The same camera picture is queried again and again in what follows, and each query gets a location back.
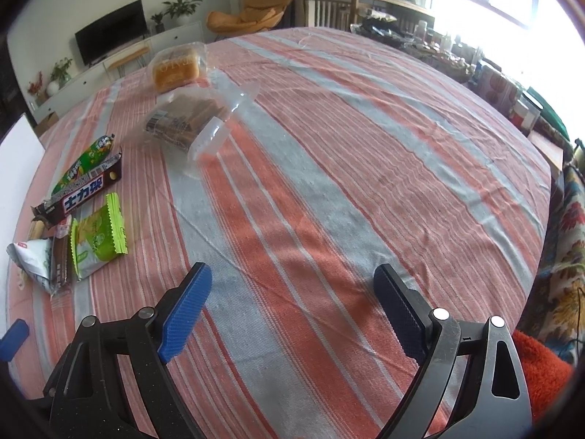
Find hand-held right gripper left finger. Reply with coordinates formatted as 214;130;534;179
43;262;213;439

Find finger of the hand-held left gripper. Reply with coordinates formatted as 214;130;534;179
0;319;29;362

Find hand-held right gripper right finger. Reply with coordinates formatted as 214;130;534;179
373;264;533;439

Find white snack packet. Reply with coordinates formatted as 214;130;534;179
6;237;54;294

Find thin brown snack packet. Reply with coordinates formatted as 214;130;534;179
49;219;74;296

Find green cracker packet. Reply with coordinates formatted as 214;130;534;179
68;192;128;281

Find brown chocolate bar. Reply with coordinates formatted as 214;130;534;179
31;150;123;227

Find orange fluffy cloth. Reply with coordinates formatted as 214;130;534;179
512;329;574;426

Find striped orange grey tablecloth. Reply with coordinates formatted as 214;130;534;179
7;26;554;439

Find white board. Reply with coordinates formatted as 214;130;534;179
0;112;46;344

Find floral patterned cloth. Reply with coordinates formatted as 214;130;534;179
516;160;585;367

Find clear bag brown biscuits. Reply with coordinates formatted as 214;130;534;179
144;80;261;165

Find green sausage stick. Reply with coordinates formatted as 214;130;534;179
50;132;116;198

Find brown wafer packet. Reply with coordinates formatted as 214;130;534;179
145;93;227;151

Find cardboard box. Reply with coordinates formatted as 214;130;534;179
37;112;60;135

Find light wooden stool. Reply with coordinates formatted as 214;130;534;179
530;130;565;170

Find bread loaf in clear bag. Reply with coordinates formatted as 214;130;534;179
151;42;208;93

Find red patterned box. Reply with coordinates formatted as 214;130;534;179
478;64;522;115

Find red flower arrangement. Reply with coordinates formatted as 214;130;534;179
27;72;46;104

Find dark glass cabinet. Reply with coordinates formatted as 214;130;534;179
0;32;28;122

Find small wooden hairpin table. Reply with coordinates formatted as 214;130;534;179
107;46;151;74

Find plant in white vase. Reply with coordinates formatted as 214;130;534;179
49;57;74;97

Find pile of clutter on sideboard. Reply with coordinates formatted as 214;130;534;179
352;9;485;83

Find white television cabinet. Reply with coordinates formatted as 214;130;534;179
34;20;204;124

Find black flat television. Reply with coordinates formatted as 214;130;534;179
74;0;149;67

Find large green potted plant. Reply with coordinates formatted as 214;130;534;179
163;0;203;27

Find orange lounge chair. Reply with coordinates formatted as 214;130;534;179
205;0;298;42

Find wooden desk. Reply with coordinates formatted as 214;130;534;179
303;0;435;28

